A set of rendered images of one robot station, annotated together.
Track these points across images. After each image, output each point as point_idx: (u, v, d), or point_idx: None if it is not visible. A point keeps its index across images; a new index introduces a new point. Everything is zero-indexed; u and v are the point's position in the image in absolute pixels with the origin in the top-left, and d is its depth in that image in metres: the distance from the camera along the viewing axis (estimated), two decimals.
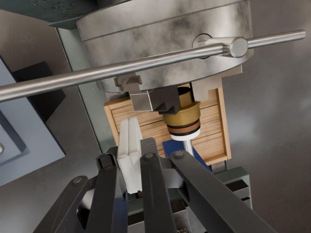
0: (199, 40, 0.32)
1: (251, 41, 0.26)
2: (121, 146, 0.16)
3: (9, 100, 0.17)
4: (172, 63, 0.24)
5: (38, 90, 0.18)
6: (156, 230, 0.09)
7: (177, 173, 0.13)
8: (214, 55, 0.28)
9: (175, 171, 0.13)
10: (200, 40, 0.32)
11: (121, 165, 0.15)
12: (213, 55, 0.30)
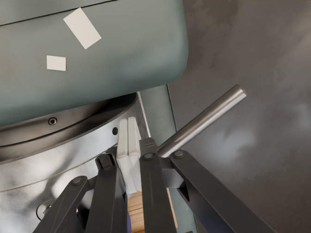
0: None
1: None
2: (120, 146, 0.16)
3: (220, 101, 0.17)
4: None
5: (201, 123, 0.17)
6: (156, 230, 0.09)
7: (177, 173, 0.13)
8: None
9: (175, 171, 0.13)
10: None
11: (121, 165, 0.15)
12: (38, 223, 0.25)
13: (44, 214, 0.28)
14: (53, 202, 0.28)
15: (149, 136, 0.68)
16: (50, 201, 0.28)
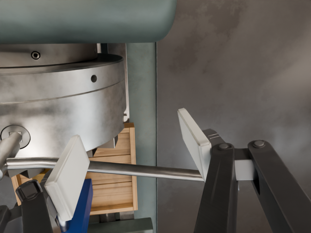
0: (21, 143, 0.29)
1: None
2: (54, 170, 0.15)
3: None
4: None
5: (194, 175, 0.24)
6: (207, 226, 0.09)
7: (258, 163, 0.13)
8: (9, 146, 0.25)
9: (256, 162, 0.13)
10: (19, 142, 0.29)
11: (49, 193, 0.14)
12: (7, 137, 0.26)
13: (8, 134, 0.29)
14: (26, 133, 0.29)
15: (128, 114, 0.69)
16: (25, 130, 0.29)
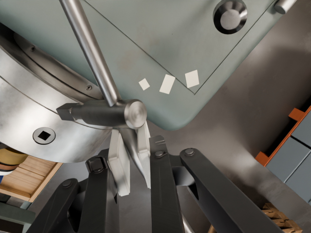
0: (44, 140, 0.38)
1: (107, 84, 0.16)
2: (112, 149, 0.16)
3: None
4: None
5: None
6: (163, 229, 0.09)
7: (188, 170, 0.13)
8: None
9: (185, 169, 0.13)
10: (42, 139, 0.38)
11: (112, 168, 0.15)
12: None
13: (40, 131, 0.37)
14: (52, 137, 0.38)
15: None
16: (53, 134, 0.38)
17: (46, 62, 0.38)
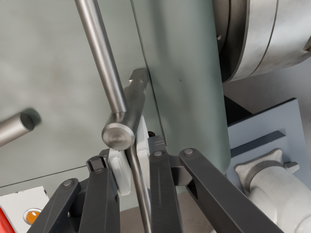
0: None
1: (108, 93, 0.15)
2: (113, 149, 0.16)
3: None
4: (149, 201, 0.19)
5: None
6: (163, 229, 0.09)
7: (187, 170, 0.13)
8: (141, 113, 0.19)
9: (185, 169, 0.13)
10: None
11: (113, 168, 0.15)
12: (144, 95, 0.20)
13: None
14: None
15: None
16: None
17: (221, 15, 0.31)
